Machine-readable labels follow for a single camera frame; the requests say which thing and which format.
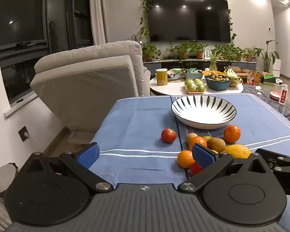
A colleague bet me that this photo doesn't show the white air purifier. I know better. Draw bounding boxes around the white air purifier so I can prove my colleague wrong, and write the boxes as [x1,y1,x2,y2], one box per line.
[272,58,281,76]

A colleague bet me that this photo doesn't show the white bottle with red label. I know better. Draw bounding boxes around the white bottle with red label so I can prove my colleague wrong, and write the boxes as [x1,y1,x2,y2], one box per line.
[279,84,288,105]

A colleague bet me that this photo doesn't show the dark marble table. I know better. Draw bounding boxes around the dark marble table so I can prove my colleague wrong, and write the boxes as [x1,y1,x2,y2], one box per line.
[243,84,290,121]

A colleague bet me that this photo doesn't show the white curtain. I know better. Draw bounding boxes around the white curtain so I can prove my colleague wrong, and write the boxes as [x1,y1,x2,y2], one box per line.
[89,0,112,46]

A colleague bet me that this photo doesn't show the beige armchair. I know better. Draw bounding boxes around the beige armchair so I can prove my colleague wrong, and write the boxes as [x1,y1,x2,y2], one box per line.
[30,41,151,145]

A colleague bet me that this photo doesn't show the white round coffee table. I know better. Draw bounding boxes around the white round coffee table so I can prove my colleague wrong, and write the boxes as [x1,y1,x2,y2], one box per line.
[149,76,244,96]

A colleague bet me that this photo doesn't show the dark wall socket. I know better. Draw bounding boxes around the dark wall socket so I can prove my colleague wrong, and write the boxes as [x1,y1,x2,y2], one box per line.
[18,126,30,142]

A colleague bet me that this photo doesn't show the bunch of bananas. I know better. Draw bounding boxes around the bunch of bananas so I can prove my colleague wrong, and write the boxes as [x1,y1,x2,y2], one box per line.
[223,66,243,87]

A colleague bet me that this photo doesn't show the dark framed window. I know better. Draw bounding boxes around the dark framed window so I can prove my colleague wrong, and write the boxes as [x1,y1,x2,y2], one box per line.
[0,0,93,109]

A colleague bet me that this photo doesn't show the wrapped tray of green apples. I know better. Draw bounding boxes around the wrapped tray of green apples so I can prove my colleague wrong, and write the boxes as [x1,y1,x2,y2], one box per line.
[184,78,206,94]

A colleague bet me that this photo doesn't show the grey bowl of snacks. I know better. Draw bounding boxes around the grey bowl of snacks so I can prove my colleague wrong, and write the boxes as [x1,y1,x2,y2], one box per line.
[182,69,203,80]

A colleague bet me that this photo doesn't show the potted green plant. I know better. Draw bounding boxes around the potted green plant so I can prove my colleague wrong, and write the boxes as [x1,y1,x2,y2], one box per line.
[169,42,191,60]
[142,43,161,62]
[191,43,208,60]
[244,46,257,62]

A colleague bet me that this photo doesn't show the yellow can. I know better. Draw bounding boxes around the yellow can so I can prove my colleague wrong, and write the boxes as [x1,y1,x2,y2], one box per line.
[156,69,168,86]

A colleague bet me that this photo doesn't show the cardboard box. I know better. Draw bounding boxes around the cardboard box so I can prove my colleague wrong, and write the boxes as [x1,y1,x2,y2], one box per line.
[231,66,261,83]

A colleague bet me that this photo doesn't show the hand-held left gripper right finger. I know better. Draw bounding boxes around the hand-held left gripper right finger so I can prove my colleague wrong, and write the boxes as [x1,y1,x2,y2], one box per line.
[178,143,273,194]

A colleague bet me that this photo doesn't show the blue striped tablecloth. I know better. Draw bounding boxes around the blue striped tablecloth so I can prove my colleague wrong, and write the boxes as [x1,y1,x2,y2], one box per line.
[88,92,290,232]

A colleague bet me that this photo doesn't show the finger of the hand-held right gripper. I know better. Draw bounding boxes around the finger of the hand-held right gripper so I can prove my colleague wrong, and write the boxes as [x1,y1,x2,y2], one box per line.
[255,148,290,171]

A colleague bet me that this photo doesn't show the red yellow apple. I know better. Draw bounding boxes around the red yellow apple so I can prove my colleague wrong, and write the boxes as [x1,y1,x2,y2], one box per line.
[161,128,177,144]

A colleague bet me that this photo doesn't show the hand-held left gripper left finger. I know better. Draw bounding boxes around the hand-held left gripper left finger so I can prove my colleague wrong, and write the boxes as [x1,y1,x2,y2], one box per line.
[17,142,113,194]

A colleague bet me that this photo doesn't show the green box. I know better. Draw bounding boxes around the green box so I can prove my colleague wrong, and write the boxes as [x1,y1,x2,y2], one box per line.
[261,74,277,86]

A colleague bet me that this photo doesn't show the row of leafy potted plants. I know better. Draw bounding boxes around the row of leafy potted plants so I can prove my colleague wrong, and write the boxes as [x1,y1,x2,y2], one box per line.
[215,44,246,62]

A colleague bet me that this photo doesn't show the large yellow lemon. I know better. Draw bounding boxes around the large yellow lemon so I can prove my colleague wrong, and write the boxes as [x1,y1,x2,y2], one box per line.
[223,144,252,159]

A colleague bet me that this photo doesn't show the tall broad-leaf potted plant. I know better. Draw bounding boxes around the tall broad-leaf potted plant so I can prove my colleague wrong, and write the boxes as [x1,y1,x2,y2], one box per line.
[254,40,280,74]

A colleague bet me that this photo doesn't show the teal bowl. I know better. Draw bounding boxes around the teal bowl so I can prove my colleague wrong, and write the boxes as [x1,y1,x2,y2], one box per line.
[204,75,232,91]

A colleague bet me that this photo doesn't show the shiny snack packets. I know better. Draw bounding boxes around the shiny snack packets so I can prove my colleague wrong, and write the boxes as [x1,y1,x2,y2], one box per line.
[168,72,185,81]

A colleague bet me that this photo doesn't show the red round fruit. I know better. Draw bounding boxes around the red round fruit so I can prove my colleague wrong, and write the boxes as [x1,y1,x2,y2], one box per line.
[189,161,204,177]

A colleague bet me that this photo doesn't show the white striped ceramic bowl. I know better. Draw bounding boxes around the white striped ceramic bowl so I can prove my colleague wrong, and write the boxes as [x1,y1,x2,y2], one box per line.
[171,95,237,129]

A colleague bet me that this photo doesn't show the black wall television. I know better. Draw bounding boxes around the black wall television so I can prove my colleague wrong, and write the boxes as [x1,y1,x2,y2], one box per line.
[148,0,231,43]

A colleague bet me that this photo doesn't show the orange basket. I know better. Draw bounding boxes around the orange basket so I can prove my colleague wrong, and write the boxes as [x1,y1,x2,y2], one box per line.
[202,70,225,76]

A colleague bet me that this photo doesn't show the dark television cabinet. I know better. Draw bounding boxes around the dark television cabinet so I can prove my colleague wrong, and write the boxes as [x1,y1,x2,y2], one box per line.
[143,59,257,74]

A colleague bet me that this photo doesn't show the glass vase with green plant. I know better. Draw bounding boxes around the glass vase with green plant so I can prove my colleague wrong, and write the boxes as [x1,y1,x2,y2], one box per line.
[206,49,224,71]

